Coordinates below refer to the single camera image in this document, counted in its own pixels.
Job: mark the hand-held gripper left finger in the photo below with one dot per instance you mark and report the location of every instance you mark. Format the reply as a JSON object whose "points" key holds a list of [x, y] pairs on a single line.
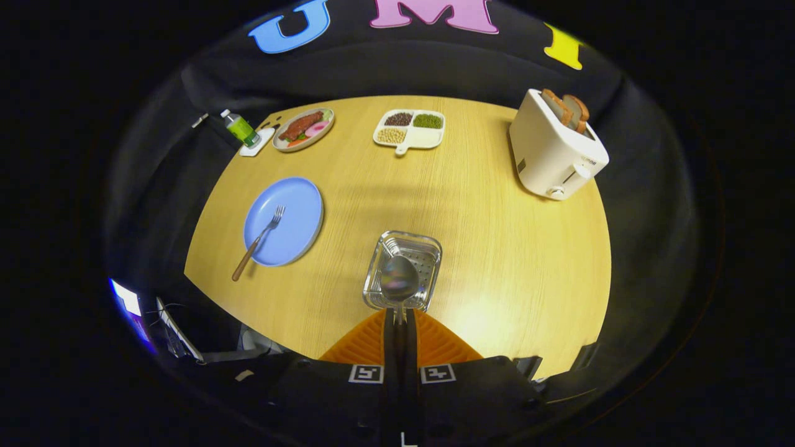
{"points": [[390, 347]]}

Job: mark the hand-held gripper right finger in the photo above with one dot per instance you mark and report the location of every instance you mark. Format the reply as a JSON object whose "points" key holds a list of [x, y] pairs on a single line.
{"points": [[411, 347]]}

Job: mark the blue round plate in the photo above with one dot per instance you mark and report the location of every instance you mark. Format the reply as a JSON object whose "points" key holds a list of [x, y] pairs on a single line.
{"points": [[298, 217]]}

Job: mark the white divided dish with beans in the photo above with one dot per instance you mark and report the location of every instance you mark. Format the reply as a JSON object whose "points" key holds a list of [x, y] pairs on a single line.
{"points": [[425, 136]]}

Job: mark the grey laptop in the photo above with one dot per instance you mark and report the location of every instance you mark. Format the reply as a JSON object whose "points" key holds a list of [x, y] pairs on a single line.
{"points": [[177, 335]]}

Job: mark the white toaster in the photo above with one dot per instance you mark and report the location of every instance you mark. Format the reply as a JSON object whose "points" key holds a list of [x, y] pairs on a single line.
{"points": [[546, 155]]}

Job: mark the plate with steak and vegetables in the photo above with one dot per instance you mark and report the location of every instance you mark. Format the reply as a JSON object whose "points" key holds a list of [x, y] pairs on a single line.
{"points": [[303, 127]]}

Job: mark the white square coaster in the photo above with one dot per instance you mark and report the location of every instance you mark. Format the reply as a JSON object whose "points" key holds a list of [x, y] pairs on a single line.
{"points": [[265, 141]]}

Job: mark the green plastic bottle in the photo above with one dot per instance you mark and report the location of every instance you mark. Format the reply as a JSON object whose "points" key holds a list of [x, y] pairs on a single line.
{"points": [[241, 129]]}

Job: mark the glowing computer screen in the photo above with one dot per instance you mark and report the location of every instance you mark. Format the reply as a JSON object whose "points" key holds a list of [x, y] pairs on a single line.
{"points": [[129, 301]]}

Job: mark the brown bread slice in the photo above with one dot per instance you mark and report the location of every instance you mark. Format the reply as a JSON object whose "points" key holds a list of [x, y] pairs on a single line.
{"points": [[557, 107], [579, 112]]}

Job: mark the silver clip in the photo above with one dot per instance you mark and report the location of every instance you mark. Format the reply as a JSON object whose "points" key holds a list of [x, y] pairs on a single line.
{"points": [[200, 120]]}

